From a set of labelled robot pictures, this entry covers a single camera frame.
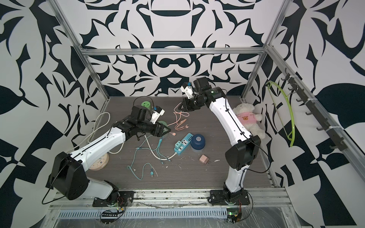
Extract pink multi-head charging cable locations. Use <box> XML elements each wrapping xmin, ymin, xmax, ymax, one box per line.
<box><xmin>166</xmin><ymin>102</ymin><xmax>190</xmax><ymax>132</ymax></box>

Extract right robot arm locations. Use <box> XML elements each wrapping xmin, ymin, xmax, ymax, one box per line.
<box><xmin>179</xmin><ymin>77</ymin><xmax>261</xmax><ymax>193</ymax></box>

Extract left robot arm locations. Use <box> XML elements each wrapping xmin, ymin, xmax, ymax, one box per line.
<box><xmin>49</xmin><ymin>105</ymin><xmax>171</xmax><ymax>203</ymax></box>

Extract green lidded round tin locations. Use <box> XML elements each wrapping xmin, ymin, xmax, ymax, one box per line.
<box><xmin>141</xmin><ymin>101</ymin><xmax>152</xmax><ymax>109</ymax></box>

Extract white teddy bear pink shirt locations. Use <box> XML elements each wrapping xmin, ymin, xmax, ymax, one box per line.
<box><xmin>233</xmin><ymin>103</ymin><xmax>266</xmax><ymax>139</ymax></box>

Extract teal power strip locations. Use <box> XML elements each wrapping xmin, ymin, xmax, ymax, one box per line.
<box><xmin>174</xmin><ymin>133</ymin><xmax>194</xmax><ymax>155</ymax></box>

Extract pink round clock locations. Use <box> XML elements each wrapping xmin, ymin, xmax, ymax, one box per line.
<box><xmin>89</xmin><ymin>153</ymin><xmax>109</xmax><ymax>171</ymax></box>

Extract pink charger plug cube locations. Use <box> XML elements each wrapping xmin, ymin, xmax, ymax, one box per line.
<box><xmin>199</xmin><ymin>154</ymin><xmax>209</xmax><ymax>165</ymax></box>

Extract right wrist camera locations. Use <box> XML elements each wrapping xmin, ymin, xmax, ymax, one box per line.
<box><xmin>180</xmin><ymin>82</ymin><xmax>197</xmax><ymax>99</ymax></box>

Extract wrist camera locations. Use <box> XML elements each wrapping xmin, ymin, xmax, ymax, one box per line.
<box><xmin>180</xmin><ymin>82</ymin><xmax>197</xmax><ymax>99</ymax></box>
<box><xmin>150</xmin><ymin>106</ymin><xmax>165</xmax><ymax>124</ymax></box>

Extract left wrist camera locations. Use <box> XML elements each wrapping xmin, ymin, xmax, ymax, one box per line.
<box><xmin>150</xmin><ymin>106</ymin><xmax>165</xmax><ymax>124</ymax></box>

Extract teal charging cable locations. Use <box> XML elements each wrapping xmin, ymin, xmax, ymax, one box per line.
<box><xmin>127</xmin><ymin>138</ymin><xmax>172</xmax><ymax>181</ymax></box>

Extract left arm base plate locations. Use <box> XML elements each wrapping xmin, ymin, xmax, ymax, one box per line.
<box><xmin>92</xmin><ymin>191</ymin><xmax>135</xmax><ymax>208</ymax></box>

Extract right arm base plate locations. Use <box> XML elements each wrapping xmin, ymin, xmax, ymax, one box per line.
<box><xmin>208</xmin><ymin>189</ymin><xmax>251</xmax><ymax>206</ymax></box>

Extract black wall hook rail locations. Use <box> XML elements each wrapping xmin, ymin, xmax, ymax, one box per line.
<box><xmin>282</xmin><ymin>68</ymin><xmax>348</xmax><ymax>151</ymax></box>

